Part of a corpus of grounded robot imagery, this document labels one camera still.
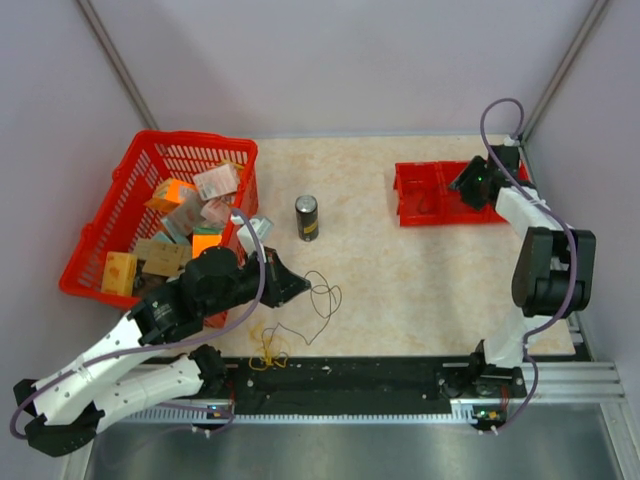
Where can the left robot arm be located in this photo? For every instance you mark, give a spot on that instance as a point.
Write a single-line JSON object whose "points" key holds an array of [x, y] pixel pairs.
{"points": [[151, 356]]}

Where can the red plastic basket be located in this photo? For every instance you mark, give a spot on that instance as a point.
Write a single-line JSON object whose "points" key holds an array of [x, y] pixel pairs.
{"points": [[122, 218]]}

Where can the yellow sponge box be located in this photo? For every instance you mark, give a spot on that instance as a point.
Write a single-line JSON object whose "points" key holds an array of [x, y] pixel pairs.
{"points": [[119, 273]]}

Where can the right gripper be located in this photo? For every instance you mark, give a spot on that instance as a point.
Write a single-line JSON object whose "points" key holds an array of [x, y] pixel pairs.
{"points": [[461, 183]]}

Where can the pink packet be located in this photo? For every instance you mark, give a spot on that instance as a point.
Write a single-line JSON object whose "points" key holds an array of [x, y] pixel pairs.
{"points": [[217, 182]]}

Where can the bright orange carton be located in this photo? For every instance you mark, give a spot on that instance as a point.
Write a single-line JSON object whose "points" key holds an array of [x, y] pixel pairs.
{"points": [[204, 238]]}

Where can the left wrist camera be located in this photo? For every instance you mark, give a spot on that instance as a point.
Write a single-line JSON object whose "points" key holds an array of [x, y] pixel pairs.
{"points": [[262, 226]]}

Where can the black drink can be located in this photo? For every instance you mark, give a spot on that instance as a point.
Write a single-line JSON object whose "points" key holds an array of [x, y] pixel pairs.
{"points": [[306, 207]]}

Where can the orange box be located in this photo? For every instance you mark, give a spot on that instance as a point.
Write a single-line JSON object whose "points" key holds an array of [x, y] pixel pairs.
{"points": [[169, 195]]}

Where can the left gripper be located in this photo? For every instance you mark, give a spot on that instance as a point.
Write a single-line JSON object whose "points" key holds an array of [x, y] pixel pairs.
{"points": [[282, 284]]}

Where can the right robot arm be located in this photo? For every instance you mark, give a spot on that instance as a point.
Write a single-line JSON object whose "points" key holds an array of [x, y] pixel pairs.
{"points": [[553, 274]]}

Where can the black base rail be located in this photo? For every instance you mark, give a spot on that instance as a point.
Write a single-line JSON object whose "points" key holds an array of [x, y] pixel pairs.
{"points": [[335, 386]]}

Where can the red divided bin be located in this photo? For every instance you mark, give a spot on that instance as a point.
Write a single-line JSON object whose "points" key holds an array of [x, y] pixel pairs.
{"points": [[424, 197]]}

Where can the brown cardboard box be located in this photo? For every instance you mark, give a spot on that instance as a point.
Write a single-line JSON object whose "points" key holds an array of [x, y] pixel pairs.
{"points": [[161, 258]]}

